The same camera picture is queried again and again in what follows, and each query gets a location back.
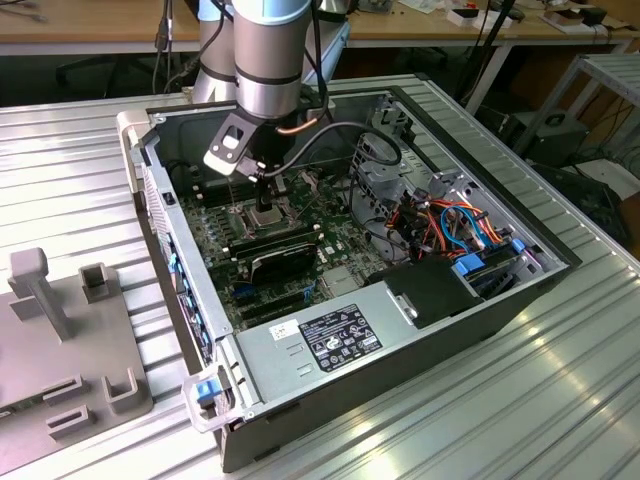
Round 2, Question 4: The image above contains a blue wire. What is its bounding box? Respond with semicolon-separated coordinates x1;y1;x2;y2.
439;204;489;250

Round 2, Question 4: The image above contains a green motherboard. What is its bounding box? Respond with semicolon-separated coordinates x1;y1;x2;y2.
174;167;374;334

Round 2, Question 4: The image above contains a grey metal shelf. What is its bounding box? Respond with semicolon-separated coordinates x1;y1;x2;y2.
512;52;640;166

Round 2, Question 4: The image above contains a cardboard box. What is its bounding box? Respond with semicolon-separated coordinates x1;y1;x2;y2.
542;5;610;32

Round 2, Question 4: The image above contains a blue case latch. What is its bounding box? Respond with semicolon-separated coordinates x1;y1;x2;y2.
195;380;222;407

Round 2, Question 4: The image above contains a silver chipset heatsink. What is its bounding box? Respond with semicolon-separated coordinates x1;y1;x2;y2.
321;266;365;297

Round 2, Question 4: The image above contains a black plastic shroud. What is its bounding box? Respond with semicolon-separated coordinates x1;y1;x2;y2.
363;258;487;331

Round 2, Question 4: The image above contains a silver power supply unit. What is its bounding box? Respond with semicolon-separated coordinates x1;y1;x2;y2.
233;287;420;407

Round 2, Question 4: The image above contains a black RAM slot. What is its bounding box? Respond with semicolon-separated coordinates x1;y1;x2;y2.
229;234;321;261
227;224;316;251
202;180;257;209
192;174;256;199

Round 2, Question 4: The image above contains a black camera cable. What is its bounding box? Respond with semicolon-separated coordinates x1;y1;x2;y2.
257;0;405;182

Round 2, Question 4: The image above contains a hard disk in blue carrier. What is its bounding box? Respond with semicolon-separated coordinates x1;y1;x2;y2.
451;242;524;301

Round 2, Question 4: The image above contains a wooden desk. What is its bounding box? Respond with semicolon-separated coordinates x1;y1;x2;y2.
0;0;634;57

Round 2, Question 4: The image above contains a grey hanging cable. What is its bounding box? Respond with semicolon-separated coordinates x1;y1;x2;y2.
152;0;176;94

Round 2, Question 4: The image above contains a grey parts rack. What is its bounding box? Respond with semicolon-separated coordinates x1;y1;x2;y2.
0;246;155;475

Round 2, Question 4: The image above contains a silver drive cage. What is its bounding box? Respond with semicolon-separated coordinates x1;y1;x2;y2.
349;89;439;236

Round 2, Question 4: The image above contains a CPU socket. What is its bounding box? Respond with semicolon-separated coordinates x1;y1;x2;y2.
238;198;296;237

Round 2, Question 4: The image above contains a black expansion slot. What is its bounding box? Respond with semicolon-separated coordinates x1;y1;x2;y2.
242;299;309;326
234;289;306;314

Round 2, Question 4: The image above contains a copper coloured cable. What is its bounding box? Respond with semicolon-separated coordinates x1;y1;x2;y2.
276;115;321;136

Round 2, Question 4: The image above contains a black bag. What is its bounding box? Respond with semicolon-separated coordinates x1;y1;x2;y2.
532;162;632;251

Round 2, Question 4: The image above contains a black graphics card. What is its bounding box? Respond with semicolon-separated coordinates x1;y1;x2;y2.
248;243;320;287

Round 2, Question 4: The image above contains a black box with handle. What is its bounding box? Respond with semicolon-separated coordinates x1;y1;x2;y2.
527;112;590;169

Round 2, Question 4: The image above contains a dark grey PC case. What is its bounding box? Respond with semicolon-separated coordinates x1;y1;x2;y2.
115;84;584;474

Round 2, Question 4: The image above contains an orange wire bundle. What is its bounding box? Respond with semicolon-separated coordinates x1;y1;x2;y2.
387;198;506;251

